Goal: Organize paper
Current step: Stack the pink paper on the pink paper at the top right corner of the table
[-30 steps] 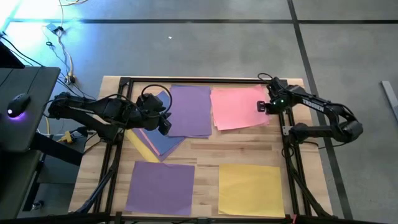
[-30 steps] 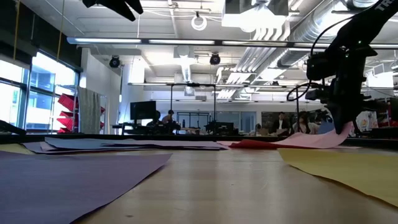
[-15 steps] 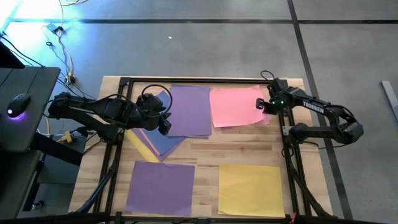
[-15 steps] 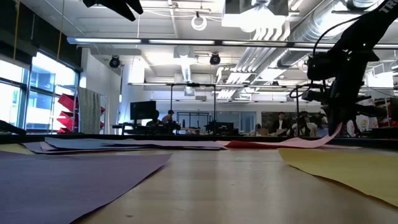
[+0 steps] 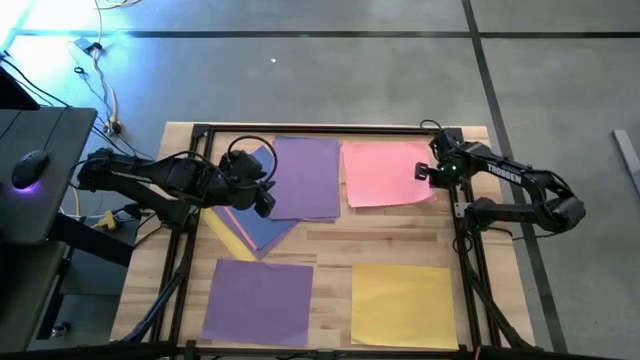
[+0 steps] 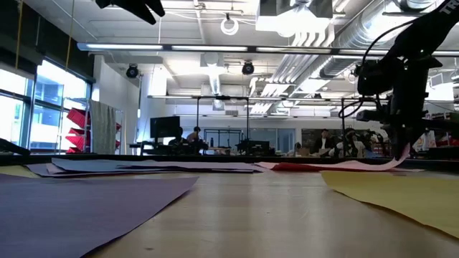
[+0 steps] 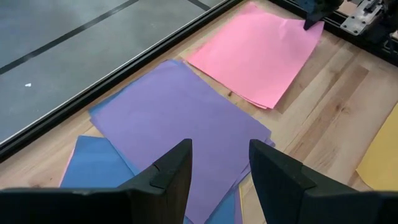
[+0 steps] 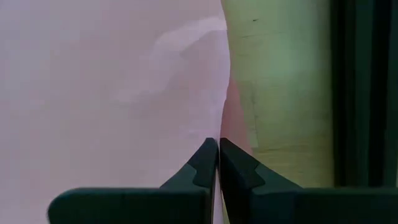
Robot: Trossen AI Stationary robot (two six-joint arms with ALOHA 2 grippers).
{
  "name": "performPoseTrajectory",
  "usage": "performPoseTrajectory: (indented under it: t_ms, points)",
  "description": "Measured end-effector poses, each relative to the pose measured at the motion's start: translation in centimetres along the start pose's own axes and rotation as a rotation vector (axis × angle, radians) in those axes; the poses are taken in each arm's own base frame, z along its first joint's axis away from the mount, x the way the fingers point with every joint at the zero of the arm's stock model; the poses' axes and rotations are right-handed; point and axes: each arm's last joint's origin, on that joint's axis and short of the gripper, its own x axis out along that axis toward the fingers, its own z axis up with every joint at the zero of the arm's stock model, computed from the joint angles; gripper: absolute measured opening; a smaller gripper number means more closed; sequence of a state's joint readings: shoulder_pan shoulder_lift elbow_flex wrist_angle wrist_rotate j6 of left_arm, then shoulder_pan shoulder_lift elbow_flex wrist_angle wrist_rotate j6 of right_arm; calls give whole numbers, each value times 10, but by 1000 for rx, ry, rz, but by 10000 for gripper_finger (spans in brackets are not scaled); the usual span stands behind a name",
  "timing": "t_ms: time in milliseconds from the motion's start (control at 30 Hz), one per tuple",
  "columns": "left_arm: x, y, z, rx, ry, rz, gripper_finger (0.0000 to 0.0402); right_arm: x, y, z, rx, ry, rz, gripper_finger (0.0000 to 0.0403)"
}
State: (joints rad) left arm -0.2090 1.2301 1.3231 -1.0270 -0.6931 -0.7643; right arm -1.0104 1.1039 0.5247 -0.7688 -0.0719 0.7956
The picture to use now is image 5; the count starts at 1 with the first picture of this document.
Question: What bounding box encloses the yellow connector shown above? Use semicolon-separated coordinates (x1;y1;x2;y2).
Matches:
93;209;119;232

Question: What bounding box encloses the black side desk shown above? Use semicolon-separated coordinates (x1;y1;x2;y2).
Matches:
0;106;136;354

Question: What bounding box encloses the black desk screen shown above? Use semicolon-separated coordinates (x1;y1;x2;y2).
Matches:
0;66;41;112

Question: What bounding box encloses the grey metal strip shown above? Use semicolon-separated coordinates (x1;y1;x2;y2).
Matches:
612;128;640;197

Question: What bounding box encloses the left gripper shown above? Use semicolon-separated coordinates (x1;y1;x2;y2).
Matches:
219;149;277;219

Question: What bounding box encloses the black connector cable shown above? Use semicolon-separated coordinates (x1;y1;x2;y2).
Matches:
112;199;161;224

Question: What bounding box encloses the black aluminium frame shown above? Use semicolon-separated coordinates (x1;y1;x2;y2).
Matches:
112;122;536;360

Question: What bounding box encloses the white floor cable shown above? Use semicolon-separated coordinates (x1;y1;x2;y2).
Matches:
91;0;144;136

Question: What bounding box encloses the black floor cable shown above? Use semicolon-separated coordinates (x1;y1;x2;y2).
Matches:
0;52;156;176

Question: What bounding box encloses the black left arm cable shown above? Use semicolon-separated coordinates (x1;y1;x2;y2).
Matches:
227;134;279;187

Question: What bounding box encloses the yellow paper sheet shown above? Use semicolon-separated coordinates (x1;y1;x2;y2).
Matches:
201;207;257;263
349;262;460;351

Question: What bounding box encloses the black computer mouse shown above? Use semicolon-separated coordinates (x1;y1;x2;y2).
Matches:
10;149;50;191

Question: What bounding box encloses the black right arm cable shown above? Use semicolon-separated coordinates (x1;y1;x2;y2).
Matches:
419;118;454;149

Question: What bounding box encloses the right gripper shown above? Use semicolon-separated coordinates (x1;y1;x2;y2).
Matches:
414;142;471;189

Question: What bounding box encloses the purple paper sheet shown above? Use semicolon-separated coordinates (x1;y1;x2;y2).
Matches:
269;136;342;222
201;258;315;349
214;207;301;262

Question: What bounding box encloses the grey power adapter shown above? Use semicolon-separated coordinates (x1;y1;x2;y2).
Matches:
73;37;104;57

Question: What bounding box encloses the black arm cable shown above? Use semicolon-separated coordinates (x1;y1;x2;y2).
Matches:
419;118;454;149
227;134;279;187

